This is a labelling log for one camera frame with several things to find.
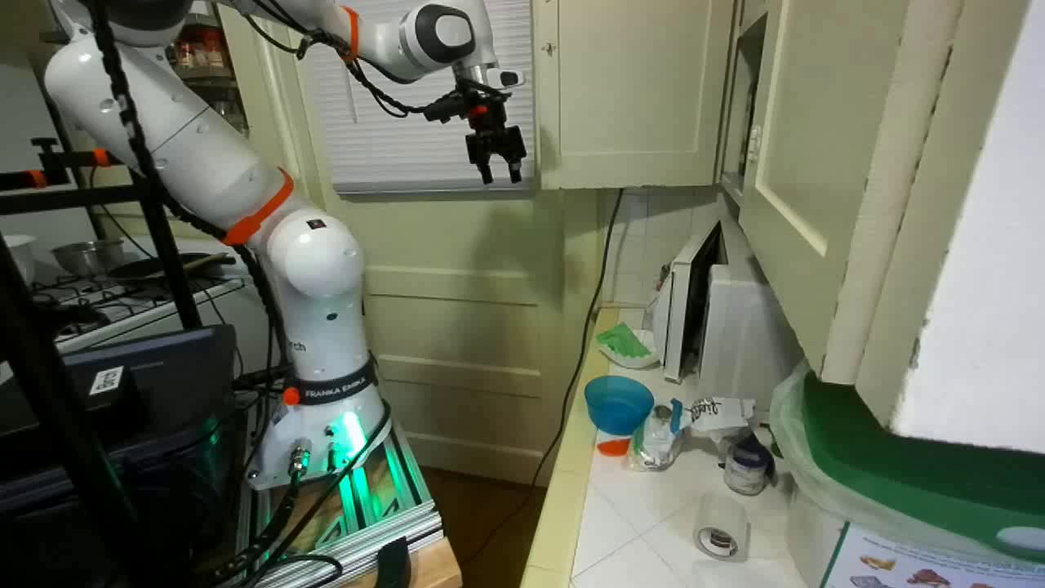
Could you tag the black bracket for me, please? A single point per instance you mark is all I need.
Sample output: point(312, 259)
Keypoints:
point(394, 563)

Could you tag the black metal stand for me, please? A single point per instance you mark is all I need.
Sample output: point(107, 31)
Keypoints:
point(43, 412)

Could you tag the gas stove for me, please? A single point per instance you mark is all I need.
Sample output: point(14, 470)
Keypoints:
point(118, 294)

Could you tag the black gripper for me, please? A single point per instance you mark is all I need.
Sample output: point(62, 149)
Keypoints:
point(493, 146)

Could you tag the dark computer box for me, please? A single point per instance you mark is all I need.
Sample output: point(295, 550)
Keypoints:
point(164, 376)

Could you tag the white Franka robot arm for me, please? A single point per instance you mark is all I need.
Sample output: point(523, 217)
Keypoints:
point(315, 281)

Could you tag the white microwave oven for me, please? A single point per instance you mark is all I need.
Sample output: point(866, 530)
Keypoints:
point(744, 329)

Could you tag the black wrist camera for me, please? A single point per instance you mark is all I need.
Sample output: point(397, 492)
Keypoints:
point(471, 106)

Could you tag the green lidded plastic container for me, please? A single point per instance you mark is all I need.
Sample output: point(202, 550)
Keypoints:
point(916, 469)

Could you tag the printed paper sheet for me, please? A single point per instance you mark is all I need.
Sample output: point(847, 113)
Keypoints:
point(925, 566)

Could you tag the green plastic packet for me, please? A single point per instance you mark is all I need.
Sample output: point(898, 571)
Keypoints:
point(622, 344)

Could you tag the wide white window blind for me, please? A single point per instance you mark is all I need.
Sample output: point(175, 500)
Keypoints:
point(434, 143)

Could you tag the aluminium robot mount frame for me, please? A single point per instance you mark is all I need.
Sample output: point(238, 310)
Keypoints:
point(370, 512)

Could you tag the small glass jar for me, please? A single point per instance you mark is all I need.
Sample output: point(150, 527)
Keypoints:
point(750, 469)

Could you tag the blue plastic bowl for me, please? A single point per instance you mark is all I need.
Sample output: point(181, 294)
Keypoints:
point(617, 404)

